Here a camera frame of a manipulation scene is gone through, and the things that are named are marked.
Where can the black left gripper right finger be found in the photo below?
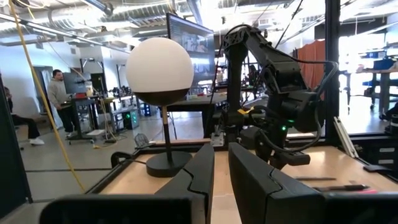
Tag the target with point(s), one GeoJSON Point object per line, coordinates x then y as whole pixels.
{"type": "Point", "coordinates": [248, 174]}

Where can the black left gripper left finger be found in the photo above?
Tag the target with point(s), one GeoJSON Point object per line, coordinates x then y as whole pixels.
{"type": "Point", "coordinates": [199, 168]}

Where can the black gel pen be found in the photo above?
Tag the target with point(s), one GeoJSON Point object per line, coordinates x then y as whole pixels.
{"type": "Point", "coordinates": [342, 187]}

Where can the pink highlighter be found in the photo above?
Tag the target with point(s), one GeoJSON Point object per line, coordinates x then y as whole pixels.
{"type": "Point", "coordinates": [367, 192]}

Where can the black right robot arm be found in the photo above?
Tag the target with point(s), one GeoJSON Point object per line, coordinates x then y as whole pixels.
{"type": "Point", "coordinates": [270, 62]}

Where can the silver aluminium extrusion bar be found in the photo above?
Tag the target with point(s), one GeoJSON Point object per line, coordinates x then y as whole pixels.
{"type": "Point", "coordinates": [345, 137]}

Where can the black table edge clamp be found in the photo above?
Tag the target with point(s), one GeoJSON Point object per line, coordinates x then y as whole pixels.
{"type": "Point", "coordinates": [119, 155]}

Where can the orange curtain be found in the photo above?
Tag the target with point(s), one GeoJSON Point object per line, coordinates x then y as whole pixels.
{"type": "Point", "coordinates": [311, 65]}

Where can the white globe lamp black base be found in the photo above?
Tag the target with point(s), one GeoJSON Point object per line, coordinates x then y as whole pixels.
{"type": "Point", "coordinates": [158, 68]}

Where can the black standing desk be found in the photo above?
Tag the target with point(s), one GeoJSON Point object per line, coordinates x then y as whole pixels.
{"type": "Point", "coordinates": [81, 105]}

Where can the standing person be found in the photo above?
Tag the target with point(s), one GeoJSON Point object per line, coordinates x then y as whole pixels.
{"type": "Point", "coordinates": [59, 93]}

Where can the seated person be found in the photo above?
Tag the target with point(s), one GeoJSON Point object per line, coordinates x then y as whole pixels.
{"type": "Point", "coordinates": [28, 124]}

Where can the black curtain partition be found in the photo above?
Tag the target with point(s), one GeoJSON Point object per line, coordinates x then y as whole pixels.
{"type": "Point", "coordinates": [11, 155]}

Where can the black frame upright post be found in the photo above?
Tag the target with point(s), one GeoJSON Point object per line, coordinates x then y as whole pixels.
{"type": "Point", "coordinates": [332, 46]}

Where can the large wall display screen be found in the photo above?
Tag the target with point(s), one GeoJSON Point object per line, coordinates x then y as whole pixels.
{"type": "Point", "coordinates": [192, 46]}

